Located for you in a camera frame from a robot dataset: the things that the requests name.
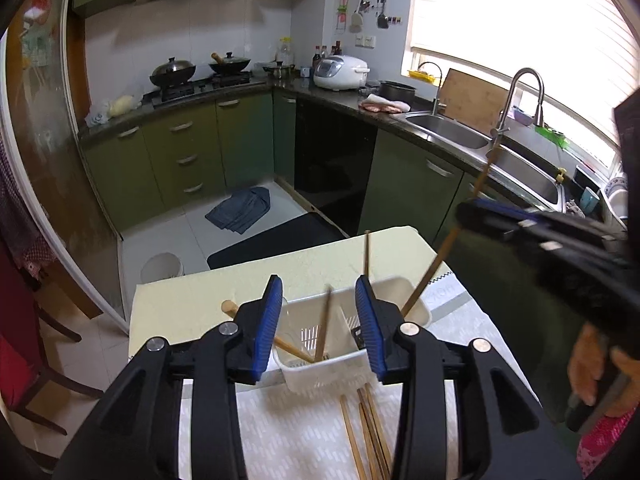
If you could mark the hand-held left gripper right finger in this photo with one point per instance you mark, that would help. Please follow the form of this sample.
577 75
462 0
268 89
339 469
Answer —
372 330

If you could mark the white hanging spatula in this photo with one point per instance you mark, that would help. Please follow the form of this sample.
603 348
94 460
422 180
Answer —
357 19

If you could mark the white plastic utensil holder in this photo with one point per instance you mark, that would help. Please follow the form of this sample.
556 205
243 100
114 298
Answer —
320 376

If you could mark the blue floor towel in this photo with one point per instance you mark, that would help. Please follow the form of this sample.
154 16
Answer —
240 210

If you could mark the red cushioned wooden chair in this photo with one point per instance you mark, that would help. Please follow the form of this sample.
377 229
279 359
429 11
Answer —
17 340

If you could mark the dish rack with plates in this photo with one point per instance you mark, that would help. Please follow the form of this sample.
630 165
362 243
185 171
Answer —
617 195

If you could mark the black gas stove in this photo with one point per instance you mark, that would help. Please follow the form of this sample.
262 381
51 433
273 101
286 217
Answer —
200 87

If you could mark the white rice cooker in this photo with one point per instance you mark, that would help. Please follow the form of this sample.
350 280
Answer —
340 74

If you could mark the green lower kitchen cabinets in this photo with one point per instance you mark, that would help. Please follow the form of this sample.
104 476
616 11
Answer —
190 160

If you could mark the small steel pot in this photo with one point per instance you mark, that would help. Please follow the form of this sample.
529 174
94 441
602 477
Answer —
279 70

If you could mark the black floor mat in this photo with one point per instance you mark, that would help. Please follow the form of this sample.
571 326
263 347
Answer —
280 245

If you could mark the dark sauce bottles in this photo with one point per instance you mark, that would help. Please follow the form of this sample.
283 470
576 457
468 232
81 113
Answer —
325 52

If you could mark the wooden cutting board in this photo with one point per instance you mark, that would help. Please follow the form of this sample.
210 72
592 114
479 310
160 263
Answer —
475 100

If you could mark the black cooking pot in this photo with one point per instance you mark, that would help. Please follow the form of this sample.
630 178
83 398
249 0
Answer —
397 92

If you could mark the black built-in oven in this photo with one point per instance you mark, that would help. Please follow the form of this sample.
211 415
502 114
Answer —
332 160

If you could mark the white wall socket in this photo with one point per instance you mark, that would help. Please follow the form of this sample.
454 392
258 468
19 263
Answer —
365 41

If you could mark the white bucket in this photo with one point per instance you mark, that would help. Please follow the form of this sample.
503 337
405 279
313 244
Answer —
161 269

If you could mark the black hanging spatula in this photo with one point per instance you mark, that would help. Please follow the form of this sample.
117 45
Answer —
382 15

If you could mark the steel double sink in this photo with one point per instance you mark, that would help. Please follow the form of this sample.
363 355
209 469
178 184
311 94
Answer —
450 130

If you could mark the oil bottle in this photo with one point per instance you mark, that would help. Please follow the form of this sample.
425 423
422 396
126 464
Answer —
284 50

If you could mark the patterned tablecloth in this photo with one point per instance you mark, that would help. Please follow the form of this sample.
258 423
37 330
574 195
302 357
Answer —
300 440

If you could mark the light wooden chopstick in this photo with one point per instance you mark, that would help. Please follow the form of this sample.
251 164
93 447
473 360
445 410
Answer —
295 349

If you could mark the pink cloth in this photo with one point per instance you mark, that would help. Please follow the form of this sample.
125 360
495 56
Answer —
385 104

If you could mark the teal cup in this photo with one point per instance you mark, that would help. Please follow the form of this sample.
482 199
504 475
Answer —
589 202

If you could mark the black lidded wok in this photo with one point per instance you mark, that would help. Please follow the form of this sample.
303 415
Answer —
172 72

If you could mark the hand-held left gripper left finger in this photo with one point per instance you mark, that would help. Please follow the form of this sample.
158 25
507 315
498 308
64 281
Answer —
265 330

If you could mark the person's right hand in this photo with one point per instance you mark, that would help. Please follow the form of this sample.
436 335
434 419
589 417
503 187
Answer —
587 365

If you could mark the dark kitchen countertop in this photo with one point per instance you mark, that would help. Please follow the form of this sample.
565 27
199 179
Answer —
345 102

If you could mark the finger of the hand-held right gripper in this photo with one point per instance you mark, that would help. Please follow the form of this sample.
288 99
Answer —
492 225
505 211

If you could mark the small steel faucet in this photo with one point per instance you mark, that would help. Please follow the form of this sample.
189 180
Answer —
436 95

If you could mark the checkered apron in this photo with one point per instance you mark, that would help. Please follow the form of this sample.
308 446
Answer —
20 230

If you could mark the yellow windowsill tray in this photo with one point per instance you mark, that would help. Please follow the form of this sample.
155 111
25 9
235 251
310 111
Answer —
421 75

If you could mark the plastic bag with food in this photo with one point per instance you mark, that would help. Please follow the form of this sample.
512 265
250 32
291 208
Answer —
117 108

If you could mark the tall steel kitchen faucet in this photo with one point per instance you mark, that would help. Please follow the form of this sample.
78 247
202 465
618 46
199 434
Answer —
505 105

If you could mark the green windowsill container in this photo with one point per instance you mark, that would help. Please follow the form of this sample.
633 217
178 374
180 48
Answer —
552 136

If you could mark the pink patterned clothing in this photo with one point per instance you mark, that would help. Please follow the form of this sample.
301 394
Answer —
602 445

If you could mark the pink and green hanging tool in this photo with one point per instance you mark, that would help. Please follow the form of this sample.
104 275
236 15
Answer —
343 10

